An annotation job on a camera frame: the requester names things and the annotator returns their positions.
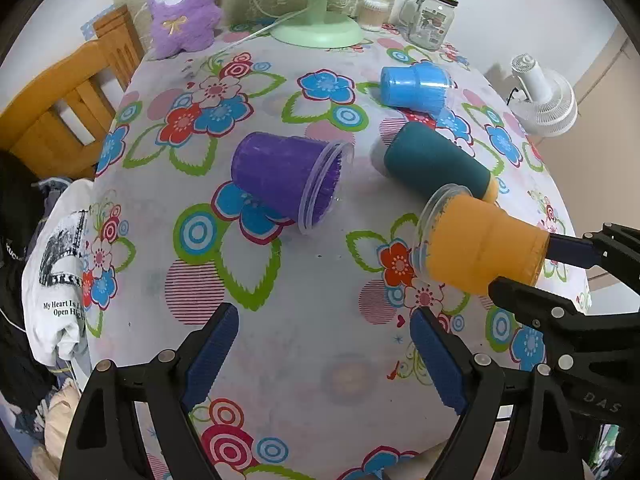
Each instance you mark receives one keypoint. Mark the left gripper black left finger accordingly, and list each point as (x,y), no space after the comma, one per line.
(105,441)

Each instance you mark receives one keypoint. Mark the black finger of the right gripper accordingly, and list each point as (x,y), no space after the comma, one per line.
(540,304)
(615,249)

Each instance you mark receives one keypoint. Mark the orange plastic cup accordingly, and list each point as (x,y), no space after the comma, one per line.
(466,243)

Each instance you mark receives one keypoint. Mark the blue plastic cup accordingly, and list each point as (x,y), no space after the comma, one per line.
(422,87)

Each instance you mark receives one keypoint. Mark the purple plastic cup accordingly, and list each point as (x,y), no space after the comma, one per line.
(295,176)

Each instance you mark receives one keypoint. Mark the beige cloth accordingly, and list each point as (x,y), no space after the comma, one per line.
(46,459)

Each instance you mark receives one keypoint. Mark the white clip fan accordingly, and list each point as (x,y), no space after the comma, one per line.
(546,104)

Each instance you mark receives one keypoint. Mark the white printed t-shirt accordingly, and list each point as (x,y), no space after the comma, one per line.
(52,280)

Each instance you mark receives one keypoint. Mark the teal and yellow tumbler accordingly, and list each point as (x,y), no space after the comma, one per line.
(424,161)

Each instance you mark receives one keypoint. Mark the glass mason jar mug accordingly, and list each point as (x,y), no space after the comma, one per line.
(427,21)

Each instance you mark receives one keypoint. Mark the wooden chair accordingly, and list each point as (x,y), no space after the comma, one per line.
(57,123)

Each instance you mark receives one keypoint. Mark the floral tablecloth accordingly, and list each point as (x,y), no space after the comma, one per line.
(323,380)

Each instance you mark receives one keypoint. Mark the cotton swab container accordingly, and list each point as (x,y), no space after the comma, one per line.
(372,14)

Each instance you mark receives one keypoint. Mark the purple plush toy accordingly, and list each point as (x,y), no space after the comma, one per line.
(182,25)

